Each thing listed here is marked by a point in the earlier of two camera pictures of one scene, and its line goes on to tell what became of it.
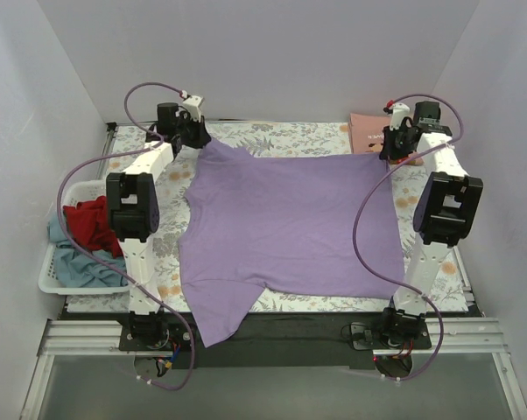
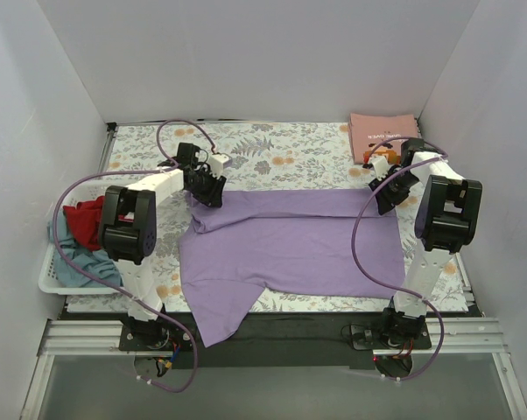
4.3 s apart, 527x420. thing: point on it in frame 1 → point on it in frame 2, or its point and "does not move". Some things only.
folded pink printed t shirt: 366,136 does not move
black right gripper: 397,143 → 390,192
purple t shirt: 316,223 does not move
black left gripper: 195,132 → 209,187
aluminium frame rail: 456,337 does not move
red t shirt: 87,224 does not move
